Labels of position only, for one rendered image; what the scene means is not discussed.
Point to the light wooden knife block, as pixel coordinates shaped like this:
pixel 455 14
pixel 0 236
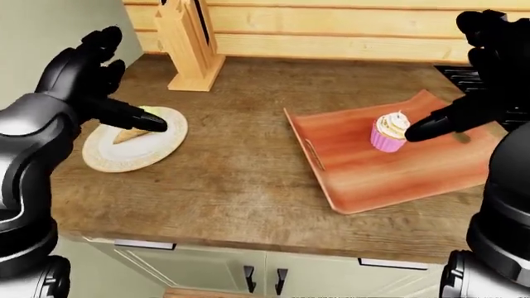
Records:
pixel 188 46

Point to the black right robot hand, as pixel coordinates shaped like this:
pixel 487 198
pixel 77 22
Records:
pixel 480 62

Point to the reddish wooden serving tray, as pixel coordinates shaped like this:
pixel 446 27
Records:
pixel 381 161

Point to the pale green cabinet door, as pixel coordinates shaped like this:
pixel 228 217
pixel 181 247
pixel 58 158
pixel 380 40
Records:
pixel 352 279
pixel 186 270

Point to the ice cream waffle cone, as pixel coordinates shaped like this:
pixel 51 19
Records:
pixel 128 135

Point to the round cream ceramic plate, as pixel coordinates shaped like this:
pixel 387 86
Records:
pixel 136 146

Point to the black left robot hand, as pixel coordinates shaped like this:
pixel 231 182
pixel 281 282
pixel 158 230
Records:
pixel 78 77

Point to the pink wrapper frosted cupcake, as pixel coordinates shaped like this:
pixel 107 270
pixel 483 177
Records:
pixel 389 130

